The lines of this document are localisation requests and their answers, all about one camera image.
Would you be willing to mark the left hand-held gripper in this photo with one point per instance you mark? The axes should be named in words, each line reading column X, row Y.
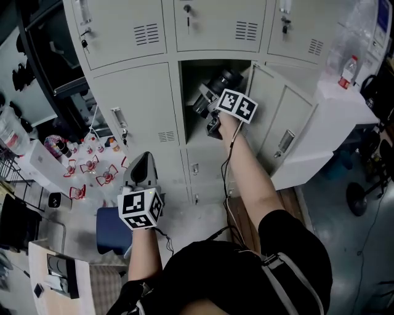
column 134, row 204

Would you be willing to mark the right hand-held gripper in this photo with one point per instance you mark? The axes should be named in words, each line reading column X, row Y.
column 240, row 106

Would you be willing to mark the black camera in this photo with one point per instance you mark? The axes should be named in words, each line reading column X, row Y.
column 229, row 79

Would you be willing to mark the grey metal locker cabinet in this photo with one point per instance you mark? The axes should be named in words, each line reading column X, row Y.
column 132, row 98

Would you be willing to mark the person's right forearm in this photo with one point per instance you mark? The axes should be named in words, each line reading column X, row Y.
column 249, row 172

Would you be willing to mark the person's left forearm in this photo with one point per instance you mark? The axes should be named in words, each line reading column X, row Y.
column 144, row 255

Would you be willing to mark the locker door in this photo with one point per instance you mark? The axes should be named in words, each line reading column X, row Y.
column 277, row 123

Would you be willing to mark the blue chair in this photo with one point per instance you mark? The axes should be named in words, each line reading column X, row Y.
column 110, row 230

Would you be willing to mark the pink patterned bag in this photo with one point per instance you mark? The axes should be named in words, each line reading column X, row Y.
column 52, row 143

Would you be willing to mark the white cardboard box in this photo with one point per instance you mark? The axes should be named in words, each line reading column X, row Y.
column 40, row 163

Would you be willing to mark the checkered cloth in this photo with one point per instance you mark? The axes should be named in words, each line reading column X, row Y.
column 104, row 289

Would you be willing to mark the person's black clothing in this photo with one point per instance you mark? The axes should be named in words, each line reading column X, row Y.
column 215, row 270

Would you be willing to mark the black box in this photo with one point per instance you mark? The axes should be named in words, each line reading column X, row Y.
column 64, row 277

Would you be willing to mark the wooden floor board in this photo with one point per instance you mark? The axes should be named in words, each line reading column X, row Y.
column 289, row 209

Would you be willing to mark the large white foam box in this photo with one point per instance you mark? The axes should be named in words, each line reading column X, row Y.
column 344, row 117

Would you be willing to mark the black folding chair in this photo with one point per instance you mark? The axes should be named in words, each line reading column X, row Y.
column 15, row 221

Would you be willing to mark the large clear water jug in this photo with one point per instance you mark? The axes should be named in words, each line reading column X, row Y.
column 12, row 132

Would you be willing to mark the red label water bottle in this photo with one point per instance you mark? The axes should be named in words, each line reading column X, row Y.
column 348, row 74

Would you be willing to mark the person's bare leg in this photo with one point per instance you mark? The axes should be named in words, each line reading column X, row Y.
column 206, row 308

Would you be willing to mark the small black flat device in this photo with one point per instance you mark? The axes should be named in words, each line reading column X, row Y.
column 38, row 290

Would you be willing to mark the small wooden table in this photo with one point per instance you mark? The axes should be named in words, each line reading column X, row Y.
column 40, row 304

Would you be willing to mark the black backpack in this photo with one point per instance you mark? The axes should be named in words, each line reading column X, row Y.
column 378, row 92

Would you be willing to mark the black round fan base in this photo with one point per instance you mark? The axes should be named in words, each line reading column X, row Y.
column 357, row 200

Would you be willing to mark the black metal shelf frame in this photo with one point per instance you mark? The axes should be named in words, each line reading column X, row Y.
column 40, row 61

